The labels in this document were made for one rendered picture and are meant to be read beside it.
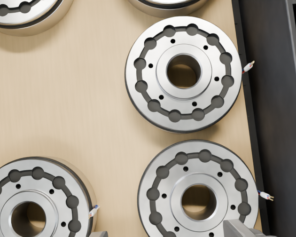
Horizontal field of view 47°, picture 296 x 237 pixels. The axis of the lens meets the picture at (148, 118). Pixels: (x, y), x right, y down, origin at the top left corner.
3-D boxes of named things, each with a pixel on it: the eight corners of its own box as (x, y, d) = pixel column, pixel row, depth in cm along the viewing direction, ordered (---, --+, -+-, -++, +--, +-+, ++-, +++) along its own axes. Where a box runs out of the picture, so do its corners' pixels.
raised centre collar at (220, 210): (231, 228, 28) (232, 230, 28) (172, 234, 28) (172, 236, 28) (223, 169, 29) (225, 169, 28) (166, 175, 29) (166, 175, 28)
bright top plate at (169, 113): (245, 127, 29) (246, 127, 29) (128, 134, 29) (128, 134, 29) (236, 14, 30) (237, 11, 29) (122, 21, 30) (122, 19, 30)
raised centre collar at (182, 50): (214, 98, 29) (215, 98, 28) (156, 102, 29) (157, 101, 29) (209, 43, 29) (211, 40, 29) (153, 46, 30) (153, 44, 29)
